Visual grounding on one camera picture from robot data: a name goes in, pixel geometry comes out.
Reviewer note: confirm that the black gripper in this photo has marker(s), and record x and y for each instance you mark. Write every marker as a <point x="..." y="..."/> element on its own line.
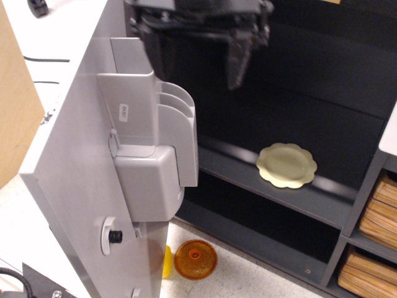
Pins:
<point x="240" y="23"/>

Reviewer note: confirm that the grey toy fridge door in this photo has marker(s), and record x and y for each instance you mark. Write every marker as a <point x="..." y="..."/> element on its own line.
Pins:
<point x="109" y="169"/>

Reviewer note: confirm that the dark grey fridge cabinet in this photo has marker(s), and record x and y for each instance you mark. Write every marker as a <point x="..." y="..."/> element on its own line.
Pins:
<point x="325" y="81"/>

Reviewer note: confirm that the pale yellow scalloped plate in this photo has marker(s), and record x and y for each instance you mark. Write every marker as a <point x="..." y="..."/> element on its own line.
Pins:
<point x="286" y="165"/>

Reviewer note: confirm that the black caster wheel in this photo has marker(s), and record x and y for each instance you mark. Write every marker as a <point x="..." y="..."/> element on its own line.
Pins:
<point x="38" y="8"/>

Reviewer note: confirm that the tan wooden board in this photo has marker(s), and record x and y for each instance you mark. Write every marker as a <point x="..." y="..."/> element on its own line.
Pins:
<point x="21" y="108"/>

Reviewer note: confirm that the orange translucent lid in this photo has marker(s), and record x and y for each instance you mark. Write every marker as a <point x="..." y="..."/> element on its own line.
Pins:
<point x="195" y="259"/>

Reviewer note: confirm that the yellow toy bell pepper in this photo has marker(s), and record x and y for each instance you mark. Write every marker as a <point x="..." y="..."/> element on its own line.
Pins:
<point x="167" y="262"/>

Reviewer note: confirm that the upper woven basket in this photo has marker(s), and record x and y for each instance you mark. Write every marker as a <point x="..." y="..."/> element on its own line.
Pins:
<point x="378" y="221"/>

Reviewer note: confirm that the woven basket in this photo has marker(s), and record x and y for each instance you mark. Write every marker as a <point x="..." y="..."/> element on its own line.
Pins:
<point x="378" y="221"/>
<point x="365" y="276"/>

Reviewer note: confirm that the lower woven basket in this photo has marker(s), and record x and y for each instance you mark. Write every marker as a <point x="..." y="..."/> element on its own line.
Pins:
<point x="365" y="276"/>

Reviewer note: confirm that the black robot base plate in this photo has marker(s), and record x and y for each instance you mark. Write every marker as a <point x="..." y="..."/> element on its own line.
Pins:
<point x="42" y="286"/>

